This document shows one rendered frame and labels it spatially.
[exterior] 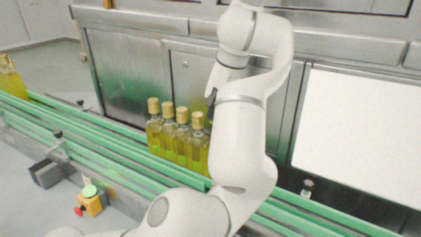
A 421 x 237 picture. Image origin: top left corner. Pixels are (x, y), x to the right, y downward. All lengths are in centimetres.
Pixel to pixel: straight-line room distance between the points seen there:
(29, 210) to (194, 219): 91
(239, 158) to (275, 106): 43
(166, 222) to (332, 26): 56
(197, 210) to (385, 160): 54
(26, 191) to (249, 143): 107
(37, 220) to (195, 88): 73
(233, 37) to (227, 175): 25
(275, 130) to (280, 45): 36
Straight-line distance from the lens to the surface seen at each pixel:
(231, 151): 36
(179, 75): 90
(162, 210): 37
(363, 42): 68
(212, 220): 41
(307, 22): 71
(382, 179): 82
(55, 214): 115
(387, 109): 72
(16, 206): 126
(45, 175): 123
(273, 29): 50
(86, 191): 103
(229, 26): 49
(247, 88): 40
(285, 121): 77
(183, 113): 76
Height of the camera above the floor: 152
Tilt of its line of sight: 30 degrees down
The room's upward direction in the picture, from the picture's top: straight up
